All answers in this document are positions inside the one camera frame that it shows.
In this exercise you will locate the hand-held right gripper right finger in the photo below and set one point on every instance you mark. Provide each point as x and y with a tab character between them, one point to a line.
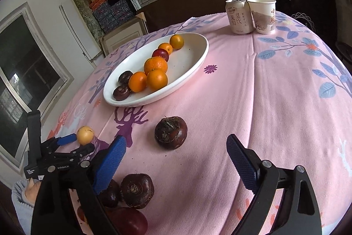
243	163

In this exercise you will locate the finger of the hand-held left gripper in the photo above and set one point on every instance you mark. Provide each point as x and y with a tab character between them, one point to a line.
67	139
82	149

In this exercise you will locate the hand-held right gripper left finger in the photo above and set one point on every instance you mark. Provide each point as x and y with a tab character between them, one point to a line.
110	163

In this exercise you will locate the yellow plum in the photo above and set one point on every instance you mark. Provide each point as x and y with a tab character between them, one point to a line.
85	135

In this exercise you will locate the dark water chestnut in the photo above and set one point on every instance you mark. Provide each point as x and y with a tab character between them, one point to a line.
125	76
121	92
137	190
170	132
111	195

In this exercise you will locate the small red plum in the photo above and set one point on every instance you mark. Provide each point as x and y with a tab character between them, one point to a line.
82	214

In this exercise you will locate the medium red plum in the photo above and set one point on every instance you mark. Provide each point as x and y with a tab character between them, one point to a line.
129	221

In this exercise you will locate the smooth orange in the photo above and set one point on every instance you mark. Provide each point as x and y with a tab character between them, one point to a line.
165	48
137	81
157	78

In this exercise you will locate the large rough orange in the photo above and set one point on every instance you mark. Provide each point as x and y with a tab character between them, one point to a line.
155	65

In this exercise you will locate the white oval plate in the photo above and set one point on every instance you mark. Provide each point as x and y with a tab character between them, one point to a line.
187	58

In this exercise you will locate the large red plum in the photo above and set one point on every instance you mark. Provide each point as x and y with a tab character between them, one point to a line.
160	54

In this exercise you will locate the small yellowish orange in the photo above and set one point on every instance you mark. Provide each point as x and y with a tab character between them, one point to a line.
176	41

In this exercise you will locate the person's left forearm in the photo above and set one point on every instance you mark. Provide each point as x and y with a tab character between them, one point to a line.
19	204

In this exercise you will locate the person's left hand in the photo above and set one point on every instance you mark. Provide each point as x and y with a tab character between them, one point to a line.
30	192

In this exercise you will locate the pink deer print tablecloth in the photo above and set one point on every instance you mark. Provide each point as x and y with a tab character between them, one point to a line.
247	113

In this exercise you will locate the white framed window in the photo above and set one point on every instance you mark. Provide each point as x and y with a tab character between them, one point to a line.
27	72

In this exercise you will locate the white leaning board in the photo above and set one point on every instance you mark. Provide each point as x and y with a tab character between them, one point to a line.
79	31

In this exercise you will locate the grey speckled slab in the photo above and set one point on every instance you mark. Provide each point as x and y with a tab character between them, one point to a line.
82	8

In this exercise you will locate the stack of blue floral boxes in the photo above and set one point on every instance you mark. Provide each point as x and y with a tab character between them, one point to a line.
115	13

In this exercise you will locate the orange patterned box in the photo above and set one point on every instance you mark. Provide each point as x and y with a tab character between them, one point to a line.
99	1

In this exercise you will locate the pale drink can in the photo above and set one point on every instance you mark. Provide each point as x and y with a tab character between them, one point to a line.
238	17

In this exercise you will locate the white paper cup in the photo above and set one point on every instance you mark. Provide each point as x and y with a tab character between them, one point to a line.
262	17

